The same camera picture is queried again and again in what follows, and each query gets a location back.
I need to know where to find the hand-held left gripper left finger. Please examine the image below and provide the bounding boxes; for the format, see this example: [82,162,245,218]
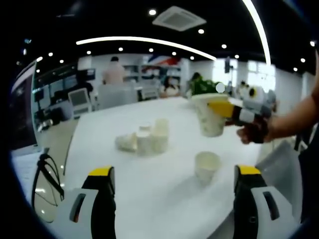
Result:
[56,165,117,239]

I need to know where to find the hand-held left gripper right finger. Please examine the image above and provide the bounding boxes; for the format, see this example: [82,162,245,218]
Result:
[233,164,294,239]

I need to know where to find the person's right hand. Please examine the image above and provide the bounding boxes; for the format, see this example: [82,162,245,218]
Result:
[236,117,272,145]

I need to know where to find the green potted plant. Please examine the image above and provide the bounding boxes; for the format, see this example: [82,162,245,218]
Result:
[189,76,218,97]

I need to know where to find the grey plastic chair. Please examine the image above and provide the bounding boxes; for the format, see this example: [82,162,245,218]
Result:
[256,140,304,225]

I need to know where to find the white table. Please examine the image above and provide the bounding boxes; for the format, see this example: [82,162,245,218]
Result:
[59,96,265,239]

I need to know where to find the curved ceiling light strip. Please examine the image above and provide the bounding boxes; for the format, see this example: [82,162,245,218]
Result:
[241,0,272,67]
[76,36,217,62]

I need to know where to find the white office chair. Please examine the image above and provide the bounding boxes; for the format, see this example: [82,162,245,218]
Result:
[67,87,92,119]
[141,87,160,101]

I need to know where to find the white storage shelves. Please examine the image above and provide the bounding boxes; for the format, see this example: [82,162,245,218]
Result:
[123,63,182,88]

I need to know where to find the ceiling air conditioner unit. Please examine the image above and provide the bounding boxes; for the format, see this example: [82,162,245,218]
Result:
[152,5,207,32]

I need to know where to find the large dark display panel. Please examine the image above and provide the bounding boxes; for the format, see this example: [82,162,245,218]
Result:
[9,59,38,150]

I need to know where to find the black cable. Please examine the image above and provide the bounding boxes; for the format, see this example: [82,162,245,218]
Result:
[31,148,66,207]

